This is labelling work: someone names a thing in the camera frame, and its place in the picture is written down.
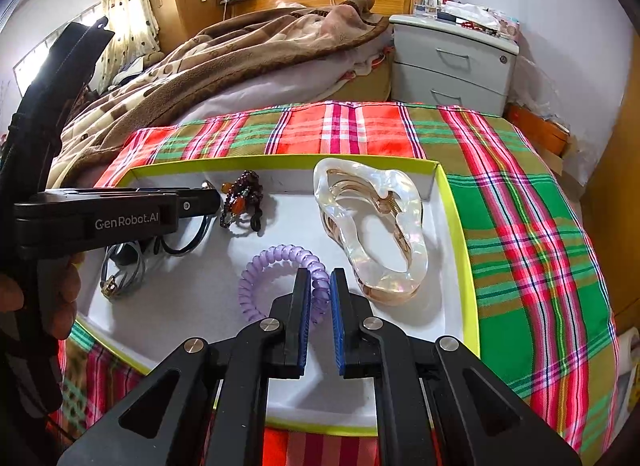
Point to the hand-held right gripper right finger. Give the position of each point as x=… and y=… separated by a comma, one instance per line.
x=336, y=336

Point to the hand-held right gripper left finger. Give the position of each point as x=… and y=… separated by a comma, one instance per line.
x=300, y=346

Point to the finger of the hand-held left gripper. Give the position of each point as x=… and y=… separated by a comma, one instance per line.
x=200, y=203

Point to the yellow cardboard box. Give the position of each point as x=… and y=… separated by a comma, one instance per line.
x=200, y=296

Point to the pearly hair claw clip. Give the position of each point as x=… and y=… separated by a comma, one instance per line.
x=405, y=196

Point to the person's left hand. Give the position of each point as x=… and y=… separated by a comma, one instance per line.
x=65, y=296

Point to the brown patterned blanket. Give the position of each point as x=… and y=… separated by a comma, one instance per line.
x=225, y=60

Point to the plaid cloth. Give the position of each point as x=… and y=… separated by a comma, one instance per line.
x=525, y=246

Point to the dotted curtain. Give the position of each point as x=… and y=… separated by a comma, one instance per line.
x=127, y=5

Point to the grey nightstand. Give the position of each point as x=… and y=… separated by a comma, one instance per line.
x=450, y=70

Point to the orange cardboard box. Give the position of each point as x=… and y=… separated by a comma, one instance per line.
x=540, y=128

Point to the clear plastic organizer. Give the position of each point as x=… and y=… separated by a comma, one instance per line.
x=427, y=0

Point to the wooden cabinet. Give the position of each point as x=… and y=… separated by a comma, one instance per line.
x=615, y=196

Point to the clear plastic bag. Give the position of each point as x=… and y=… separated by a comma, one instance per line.
x=565, y=95

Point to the pile of small toiletries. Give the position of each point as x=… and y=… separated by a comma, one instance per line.
x=480, y=18

